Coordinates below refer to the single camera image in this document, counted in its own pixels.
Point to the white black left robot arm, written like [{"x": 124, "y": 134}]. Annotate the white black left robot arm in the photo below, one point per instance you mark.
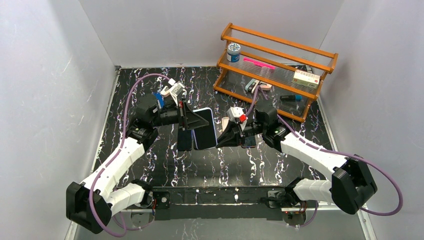
[{"x": 93, "y": 202}]

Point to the purple edged smartphone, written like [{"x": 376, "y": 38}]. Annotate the purple edged smartphone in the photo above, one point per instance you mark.
[{"x": 249, "y": 142}]

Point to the black arm mounting base bar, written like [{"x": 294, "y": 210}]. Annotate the black arm mounting base bar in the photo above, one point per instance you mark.
[{"x": 228, "y": 202}]

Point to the white red cardboard box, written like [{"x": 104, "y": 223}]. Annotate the white red cardboard box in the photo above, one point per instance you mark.
[{"x": 307, "y": 79}]

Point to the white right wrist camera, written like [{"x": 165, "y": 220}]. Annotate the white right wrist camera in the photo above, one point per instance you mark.
[{"x": 236, "y": 115}]

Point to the phone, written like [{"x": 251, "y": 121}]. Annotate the phone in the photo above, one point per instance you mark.
[{"x": 205, "y": 137}]

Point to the pink pen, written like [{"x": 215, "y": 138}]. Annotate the pink pen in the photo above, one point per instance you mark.
[{"x": 258, "y": 63}]

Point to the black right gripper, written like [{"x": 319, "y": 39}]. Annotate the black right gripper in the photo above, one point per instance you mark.
[{"x": 240, "y": 133}]

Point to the black smartphone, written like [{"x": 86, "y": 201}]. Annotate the black smartphone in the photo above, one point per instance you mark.
[{"x": 184, "y": 140}]

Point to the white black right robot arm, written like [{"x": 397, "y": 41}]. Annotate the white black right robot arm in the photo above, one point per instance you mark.
[{"x": 348, "y": 181}]

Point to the light blue small stapler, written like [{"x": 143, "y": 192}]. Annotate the light blue small stapler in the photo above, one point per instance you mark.
[{"x": 251, "y": 85}]

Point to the orange wooden shelf rack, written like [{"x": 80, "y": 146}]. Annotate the orange wooden shelf rack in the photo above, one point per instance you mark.
[{"x": 286, "y": 56}]

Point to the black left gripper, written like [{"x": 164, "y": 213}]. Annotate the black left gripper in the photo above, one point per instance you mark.
[{"x": 182, "y": 117}]

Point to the black blue marker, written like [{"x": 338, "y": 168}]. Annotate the black blue marker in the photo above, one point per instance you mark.
[{"x": 291, "y": 98}]

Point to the white blue labelled jar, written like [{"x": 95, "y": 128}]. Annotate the white blue labelled jar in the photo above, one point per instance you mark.
[{"x": 233, "y": 51}]

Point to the beige pink phone case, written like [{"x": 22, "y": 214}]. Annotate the beige pink phone case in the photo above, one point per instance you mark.
[{"x": 224, "y": 123}]

